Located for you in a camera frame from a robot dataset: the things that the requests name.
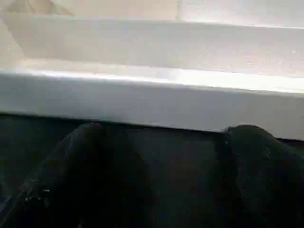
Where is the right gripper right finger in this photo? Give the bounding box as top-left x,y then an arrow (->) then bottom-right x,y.
216,124 -> 304,228

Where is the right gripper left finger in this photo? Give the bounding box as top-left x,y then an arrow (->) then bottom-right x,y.
0,122 -> 157,228

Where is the white plastic table top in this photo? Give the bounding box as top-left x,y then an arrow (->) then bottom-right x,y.
0,0 -> 304,141

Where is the black work mat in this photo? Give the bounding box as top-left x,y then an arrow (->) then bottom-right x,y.
0,113 -> 304,228

